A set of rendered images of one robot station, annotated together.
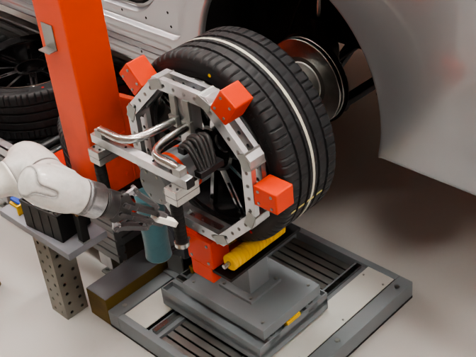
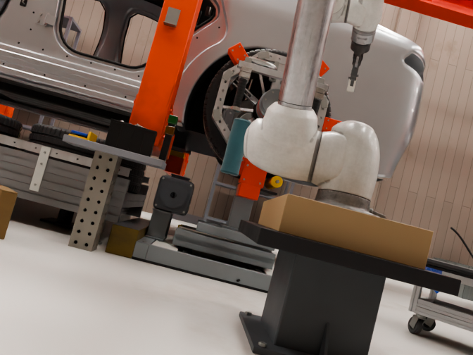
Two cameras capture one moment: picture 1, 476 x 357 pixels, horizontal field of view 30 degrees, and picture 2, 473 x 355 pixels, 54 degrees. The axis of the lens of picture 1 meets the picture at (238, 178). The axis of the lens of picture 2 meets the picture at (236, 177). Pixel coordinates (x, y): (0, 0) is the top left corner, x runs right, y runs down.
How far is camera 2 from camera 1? 293 cm
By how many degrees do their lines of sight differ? 61
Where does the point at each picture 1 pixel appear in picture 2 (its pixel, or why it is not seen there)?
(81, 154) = (153, 108)
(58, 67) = (168, 39)
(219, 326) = (236, 246)
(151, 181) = (275, 98)
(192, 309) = (209, 239)
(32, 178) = not seen: outside the picture
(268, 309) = not seen: hidden behind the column
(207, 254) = (262, 175)
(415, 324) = not seen: hidden behind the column
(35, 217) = (125, 134)
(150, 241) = (238, 153)
